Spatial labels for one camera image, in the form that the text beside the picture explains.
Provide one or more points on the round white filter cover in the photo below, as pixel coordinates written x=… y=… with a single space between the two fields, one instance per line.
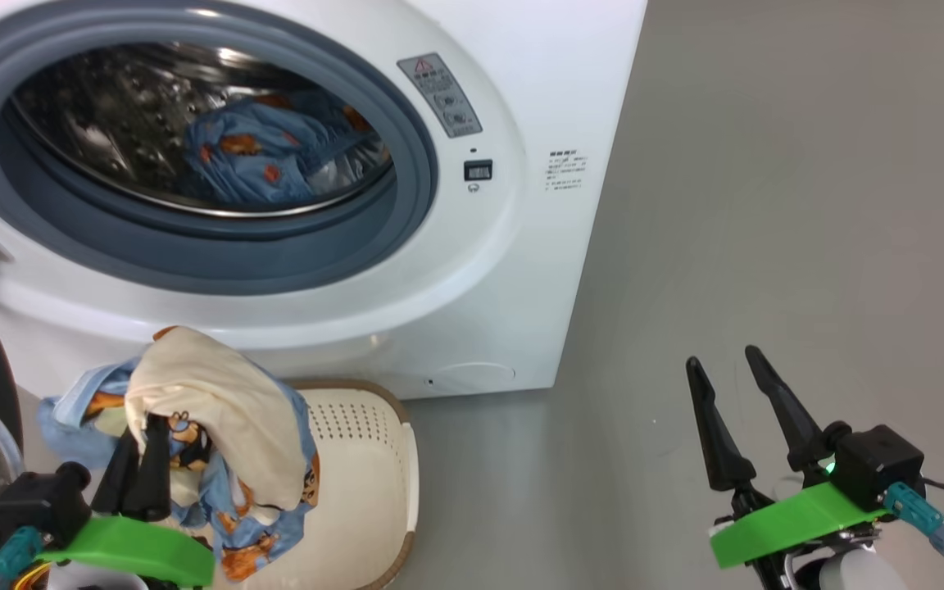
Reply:
x=472 y=377

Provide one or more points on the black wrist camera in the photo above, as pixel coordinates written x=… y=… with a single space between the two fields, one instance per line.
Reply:
x=38 y=500
x=878 y=463

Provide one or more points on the grey warning label sticker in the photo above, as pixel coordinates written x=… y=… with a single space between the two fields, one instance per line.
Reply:
x=439 y=94

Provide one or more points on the teal left camera connector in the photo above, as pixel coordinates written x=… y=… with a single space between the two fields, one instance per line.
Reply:
x=13 y=553

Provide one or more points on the cream and blue bear garment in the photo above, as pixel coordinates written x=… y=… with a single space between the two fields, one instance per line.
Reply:
x=218 y=393

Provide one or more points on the blue bear print garment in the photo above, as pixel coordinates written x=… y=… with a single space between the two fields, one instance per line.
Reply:
x=267 y=156

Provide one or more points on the white front-load washing machine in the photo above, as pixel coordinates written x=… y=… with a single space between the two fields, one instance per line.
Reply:
x=521 y=270

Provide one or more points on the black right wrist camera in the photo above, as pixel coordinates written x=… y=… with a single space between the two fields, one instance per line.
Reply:
x=878 y=463

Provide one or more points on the teal right camera connector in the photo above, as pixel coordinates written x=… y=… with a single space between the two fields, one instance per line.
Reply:
x=919 y=512

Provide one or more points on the teal camera connector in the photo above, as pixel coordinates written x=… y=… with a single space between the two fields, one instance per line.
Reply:
x=919 y=512
x=13 y=553

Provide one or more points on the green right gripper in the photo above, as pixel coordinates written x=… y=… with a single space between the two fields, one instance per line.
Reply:
x=791 y=520

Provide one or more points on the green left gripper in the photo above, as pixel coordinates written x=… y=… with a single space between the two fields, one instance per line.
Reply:
x=136 y=549

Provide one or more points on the black door latch socket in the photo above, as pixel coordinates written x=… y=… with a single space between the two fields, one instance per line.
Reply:
x=478 y=170

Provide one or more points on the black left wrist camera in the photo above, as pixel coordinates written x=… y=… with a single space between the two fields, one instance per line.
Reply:
x=38 y=500

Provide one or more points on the grey rubber door gasket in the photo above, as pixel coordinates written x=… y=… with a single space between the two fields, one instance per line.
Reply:
x=193 y=254

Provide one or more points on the cream perforated laundry basket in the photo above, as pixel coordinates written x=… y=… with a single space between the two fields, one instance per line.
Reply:
x=357 y=483

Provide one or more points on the steel perforated washer drum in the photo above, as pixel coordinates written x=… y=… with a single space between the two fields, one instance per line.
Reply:
x=111 y=123

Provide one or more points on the printed text notice label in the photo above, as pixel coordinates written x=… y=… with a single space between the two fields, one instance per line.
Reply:
x=566 y=170

